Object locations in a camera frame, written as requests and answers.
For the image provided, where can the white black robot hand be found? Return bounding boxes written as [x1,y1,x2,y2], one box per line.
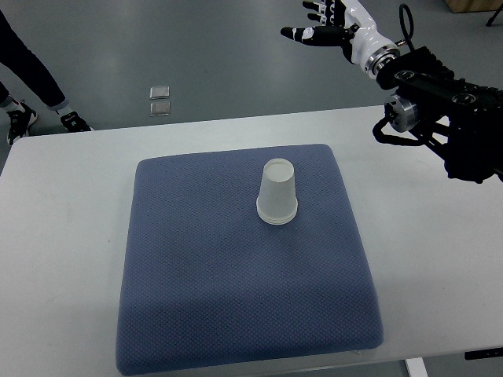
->
[281,1,400,79]

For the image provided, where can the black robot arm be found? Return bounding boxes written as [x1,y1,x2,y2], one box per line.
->
[373,47,502,184]

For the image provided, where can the wooden box top right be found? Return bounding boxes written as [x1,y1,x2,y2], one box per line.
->
[444,0,502,13]

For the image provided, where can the black tripod foot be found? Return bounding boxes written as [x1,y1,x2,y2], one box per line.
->
[486,8,502,27]

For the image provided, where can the white paper cup on cushion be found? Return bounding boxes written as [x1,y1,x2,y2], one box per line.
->
[256,206,298,225]

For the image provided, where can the upper metal floor plate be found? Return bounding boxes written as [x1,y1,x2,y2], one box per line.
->
[149,85,170,100]

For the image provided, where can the blue quilted cushion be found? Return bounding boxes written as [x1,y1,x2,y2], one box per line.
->
[116,144,384,375]

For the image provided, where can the black sneaker near table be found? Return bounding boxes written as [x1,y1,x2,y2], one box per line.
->
[60,112,94,133]

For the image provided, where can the white table leg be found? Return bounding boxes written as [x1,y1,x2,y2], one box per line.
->
[405,357,428,377]

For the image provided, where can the black table control panel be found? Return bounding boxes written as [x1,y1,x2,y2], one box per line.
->
[464,347,503,361]

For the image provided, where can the person left leg dark trousers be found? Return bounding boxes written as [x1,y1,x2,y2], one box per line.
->
[1,13,72,116]

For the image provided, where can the person leg dark trousers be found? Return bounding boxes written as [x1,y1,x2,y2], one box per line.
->
[0,82,13,108]
[1,13,72,116]

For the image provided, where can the black sneaker at edge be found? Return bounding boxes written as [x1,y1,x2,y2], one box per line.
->
[6,101,38,146]

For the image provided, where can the person right leg dark trousers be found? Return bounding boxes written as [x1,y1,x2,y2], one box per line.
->
[0,82,13,108]

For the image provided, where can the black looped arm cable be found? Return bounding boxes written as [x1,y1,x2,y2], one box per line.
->
[398,3,417,52]

